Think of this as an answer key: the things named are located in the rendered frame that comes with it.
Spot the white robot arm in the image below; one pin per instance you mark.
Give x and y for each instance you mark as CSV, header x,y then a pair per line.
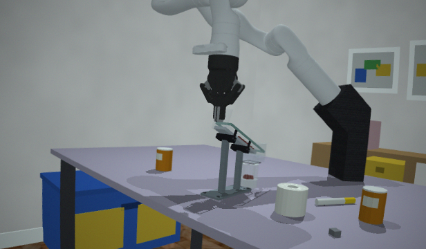
x,y
229,25

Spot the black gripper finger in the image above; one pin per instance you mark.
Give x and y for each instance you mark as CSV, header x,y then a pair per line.
x,y
210,94
227,98

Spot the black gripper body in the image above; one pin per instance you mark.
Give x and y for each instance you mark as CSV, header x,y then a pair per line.
x,y
223,66

